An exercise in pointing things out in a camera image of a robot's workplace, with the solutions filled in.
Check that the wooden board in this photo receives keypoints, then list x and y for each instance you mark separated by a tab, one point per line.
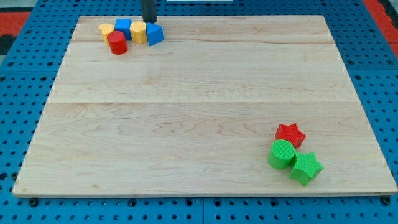
196	114

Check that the blue triangle block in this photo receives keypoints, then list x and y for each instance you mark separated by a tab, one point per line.
154	33

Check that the green cylinder block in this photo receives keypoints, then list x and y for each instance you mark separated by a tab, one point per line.
281	154

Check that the red star block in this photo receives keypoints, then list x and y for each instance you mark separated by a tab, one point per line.
290	133

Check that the yellow hexagon block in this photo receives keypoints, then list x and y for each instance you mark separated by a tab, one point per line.
138	32

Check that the red cylinder block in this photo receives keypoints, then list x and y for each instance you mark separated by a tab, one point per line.
117	42

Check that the blue square block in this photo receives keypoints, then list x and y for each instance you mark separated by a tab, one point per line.
123	25

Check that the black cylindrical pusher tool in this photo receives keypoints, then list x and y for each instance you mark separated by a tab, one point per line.
148	9

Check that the green star block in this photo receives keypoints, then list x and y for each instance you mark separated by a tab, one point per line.
305	167

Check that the yellow heart block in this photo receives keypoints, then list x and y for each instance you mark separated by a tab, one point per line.
105	29

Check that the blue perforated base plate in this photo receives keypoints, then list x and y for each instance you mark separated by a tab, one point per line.
31	65

